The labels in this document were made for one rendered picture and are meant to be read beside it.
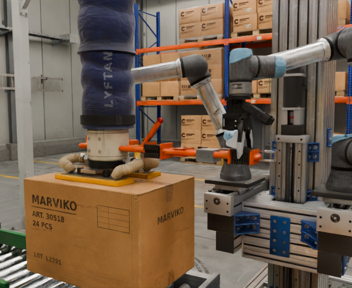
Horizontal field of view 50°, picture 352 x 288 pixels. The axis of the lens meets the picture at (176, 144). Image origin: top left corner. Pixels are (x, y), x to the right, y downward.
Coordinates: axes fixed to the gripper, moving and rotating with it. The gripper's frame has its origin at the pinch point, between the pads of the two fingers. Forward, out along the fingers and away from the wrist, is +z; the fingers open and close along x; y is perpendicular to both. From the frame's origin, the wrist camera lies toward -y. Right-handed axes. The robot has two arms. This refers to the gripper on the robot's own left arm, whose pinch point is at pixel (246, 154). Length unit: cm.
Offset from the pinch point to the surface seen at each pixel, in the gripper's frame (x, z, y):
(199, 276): -30, 62, 34
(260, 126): -844, 29, 273
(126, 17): 2, -51, 49
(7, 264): -2, 67, 136
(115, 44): 6, -41, 51
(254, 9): -720, -240, 251
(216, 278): -31, 62, 25
